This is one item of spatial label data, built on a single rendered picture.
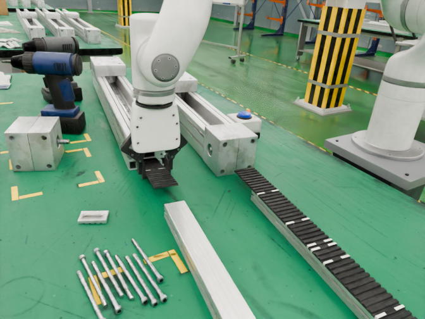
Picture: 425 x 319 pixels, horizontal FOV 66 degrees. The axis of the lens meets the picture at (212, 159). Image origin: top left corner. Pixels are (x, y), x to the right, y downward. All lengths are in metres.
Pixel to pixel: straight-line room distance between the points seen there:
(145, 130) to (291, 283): 0.39
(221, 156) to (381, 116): 0.46
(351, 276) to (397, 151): 0.54
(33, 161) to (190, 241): 0.44
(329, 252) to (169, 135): 0.38
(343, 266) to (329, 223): 0.16
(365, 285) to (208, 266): 0.23
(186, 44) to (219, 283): 0.37
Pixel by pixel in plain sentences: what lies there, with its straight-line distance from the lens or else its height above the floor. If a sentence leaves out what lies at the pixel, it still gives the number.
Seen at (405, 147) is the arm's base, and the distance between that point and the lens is 1.04.
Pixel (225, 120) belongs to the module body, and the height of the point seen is 0.86.
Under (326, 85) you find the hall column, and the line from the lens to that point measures 3.99.
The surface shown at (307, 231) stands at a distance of 0.60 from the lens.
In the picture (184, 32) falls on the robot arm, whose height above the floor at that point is 1.11.
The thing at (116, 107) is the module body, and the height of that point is 0.86.
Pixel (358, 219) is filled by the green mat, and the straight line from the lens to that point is 0.74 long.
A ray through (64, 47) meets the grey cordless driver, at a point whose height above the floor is 0.97.
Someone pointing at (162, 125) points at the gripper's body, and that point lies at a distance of 0.68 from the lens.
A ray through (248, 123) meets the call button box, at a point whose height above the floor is 0.83.
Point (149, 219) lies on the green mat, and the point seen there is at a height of 0.78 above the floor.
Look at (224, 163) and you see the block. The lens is 0.78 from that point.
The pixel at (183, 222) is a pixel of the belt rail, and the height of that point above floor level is 0.81.
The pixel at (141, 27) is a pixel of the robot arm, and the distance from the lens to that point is 0.63.
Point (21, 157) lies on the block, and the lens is 0.84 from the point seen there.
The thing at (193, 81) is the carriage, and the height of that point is 0.90.
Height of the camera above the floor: 1.17
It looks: 27 degrees down
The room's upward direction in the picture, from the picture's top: 4 degrees clockwise
